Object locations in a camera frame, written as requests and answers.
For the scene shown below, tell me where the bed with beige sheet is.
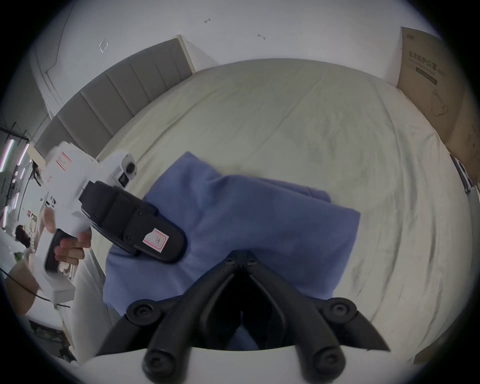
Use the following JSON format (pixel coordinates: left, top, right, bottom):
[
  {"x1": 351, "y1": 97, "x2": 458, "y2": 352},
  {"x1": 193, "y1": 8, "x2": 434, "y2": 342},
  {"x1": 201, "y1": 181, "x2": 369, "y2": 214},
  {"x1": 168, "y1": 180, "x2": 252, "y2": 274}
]
[{"x1": 71, "y1": 58, "x2": 469, "y2": 366}]

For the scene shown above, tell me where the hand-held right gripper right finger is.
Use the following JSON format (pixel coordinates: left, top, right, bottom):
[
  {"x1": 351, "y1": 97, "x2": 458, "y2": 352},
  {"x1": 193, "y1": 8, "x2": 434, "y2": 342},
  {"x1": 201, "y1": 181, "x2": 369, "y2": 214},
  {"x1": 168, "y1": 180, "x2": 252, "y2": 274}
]
[{"x1": 244, "y1": 254, "x2": 391, "y2": 383}]

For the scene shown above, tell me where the brown cardboard carton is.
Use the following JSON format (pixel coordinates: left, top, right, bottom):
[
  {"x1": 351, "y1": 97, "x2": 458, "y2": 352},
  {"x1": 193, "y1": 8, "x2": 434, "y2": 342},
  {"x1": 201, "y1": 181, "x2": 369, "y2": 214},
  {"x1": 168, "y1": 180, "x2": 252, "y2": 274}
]
[{"x1": 397, "y1": 26, "x2": 480, "y2": 188}]

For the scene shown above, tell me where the blue garment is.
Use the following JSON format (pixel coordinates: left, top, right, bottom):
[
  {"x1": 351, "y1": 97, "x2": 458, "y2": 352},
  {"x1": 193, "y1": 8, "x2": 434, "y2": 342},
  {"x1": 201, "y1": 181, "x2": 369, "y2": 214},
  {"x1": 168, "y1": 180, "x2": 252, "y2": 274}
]
[{"x1": 103, "y1": 151, "x2": 361, "y2": 351}]

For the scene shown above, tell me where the person's left hand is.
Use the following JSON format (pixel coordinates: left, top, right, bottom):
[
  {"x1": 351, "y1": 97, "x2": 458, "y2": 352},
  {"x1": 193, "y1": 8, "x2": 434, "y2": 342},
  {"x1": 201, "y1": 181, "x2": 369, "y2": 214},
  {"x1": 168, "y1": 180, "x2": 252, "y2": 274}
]
[{"x1": 43, "y1": 207, "x2": 93, "y2": 266}]

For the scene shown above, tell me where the grey padded headboard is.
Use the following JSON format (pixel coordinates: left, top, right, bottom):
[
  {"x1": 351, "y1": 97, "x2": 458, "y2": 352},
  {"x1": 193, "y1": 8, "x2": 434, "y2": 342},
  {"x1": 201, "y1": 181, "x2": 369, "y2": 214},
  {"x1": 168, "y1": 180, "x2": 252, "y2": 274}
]
[{"x1": 34, "y1": 35, "x2": 196, "y2": 159}]

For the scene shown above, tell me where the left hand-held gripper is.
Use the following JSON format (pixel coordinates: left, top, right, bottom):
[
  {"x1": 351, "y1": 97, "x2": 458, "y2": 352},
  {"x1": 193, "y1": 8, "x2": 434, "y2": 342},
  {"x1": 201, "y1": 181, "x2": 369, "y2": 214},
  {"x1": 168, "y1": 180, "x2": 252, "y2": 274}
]
[{"x1": 35, "y1": 142, "x2": 187, "y2": 304}]

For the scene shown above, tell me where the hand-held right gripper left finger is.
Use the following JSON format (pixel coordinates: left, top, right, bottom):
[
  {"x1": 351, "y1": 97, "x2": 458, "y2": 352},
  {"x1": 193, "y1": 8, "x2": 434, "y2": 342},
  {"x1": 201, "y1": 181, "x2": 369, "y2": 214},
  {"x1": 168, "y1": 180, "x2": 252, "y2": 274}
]
[{"x1": 95, "y1": 254, "x2": 244, "y2": 384}]

